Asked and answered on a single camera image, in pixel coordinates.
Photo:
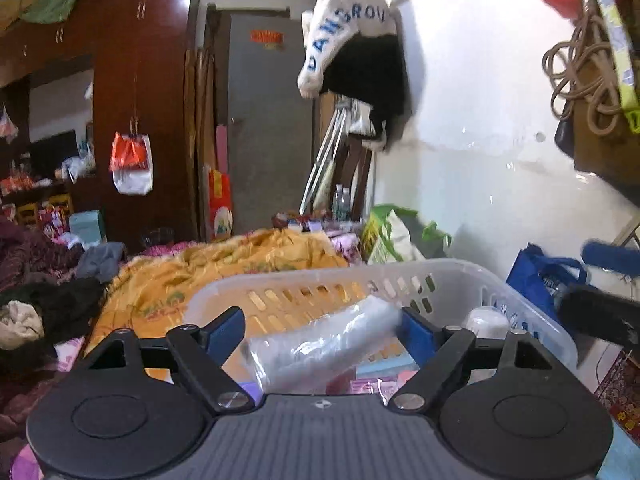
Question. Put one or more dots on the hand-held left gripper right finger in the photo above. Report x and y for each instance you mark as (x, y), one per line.
(417, 335)

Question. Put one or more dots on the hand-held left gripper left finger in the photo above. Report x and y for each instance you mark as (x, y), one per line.
(225, 332)

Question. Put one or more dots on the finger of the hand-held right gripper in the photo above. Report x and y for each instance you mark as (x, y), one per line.
(600, 315)
(612, 259)

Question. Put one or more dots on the white plastic basket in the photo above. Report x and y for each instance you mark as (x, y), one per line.
(450, 272)

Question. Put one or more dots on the white roll pack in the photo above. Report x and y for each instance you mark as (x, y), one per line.
(487, 322)

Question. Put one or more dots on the clear plastic bag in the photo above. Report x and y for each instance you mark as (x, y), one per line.
(325, 345)

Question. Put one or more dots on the blue shopping bag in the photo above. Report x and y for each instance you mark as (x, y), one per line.
(540, 280)

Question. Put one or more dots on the pink flat pack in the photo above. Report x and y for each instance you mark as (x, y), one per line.
(372, 390)

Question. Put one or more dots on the yellow orange blanket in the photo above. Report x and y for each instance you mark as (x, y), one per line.
(225, 260)

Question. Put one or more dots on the patterned red rug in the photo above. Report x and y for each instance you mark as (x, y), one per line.
(622, 390)

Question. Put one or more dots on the green white bag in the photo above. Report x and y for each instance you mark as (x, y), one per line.
(395, 237)

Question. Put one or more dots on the brown hanging bag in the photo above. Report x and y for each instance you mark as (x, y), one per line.
(605, 150)

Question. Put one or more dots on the red gift bag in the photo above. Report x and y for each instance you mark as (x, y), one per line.
(220, 205)

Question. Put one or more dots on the grey cloth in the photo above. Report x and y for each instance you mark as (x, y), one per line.
(102, 262)

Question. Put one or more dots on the clear plastic bottles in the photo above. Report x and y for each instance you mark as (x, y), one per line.
(342, 202)

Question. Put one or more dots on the black cloth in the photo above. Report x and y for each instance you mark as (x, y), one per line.
(65, 305)

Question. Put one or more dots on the folded wooden chair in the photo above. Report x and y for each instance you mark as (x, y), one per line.
(360, 175)

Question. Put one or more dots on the teal box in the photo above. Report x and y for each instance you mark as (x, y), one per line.
(86, 227)

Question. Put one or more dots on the wooden boards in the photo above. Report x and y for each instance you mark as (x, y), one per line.
(200, 145)

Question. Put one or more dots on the red white plastic bag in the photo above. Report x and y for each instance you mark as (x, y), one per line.
(131, 165)

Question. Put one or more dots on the metal crutches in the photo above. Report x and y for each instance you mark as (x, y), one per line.
(322, 160)

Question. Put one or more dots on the beige cloth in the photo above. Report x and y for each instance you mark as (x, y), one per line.
(20, 325)

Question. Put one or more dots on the pink floral bedding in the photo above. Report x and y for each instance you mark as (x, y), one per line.
(35, 410)

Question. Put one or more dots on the maroon clothing pile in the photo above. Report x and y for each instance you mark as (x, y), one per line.
(35, 250)

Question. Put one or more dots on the grey door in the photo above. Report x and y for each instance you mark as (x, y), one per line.
(270, 125)

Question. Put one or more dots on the brown wooden wardrobe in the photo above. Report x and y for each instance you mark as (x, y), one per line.
(145, 100)

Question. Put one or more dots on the black television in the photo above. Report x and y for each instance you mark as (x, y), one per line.
(52, 155)

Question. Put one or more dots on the white black hanging jacket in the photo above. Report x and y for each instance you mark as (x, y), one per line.
(360, 55)

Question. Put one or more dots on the white hanging plastic bag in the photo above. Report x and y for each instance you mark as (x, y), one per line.
(7, 125)

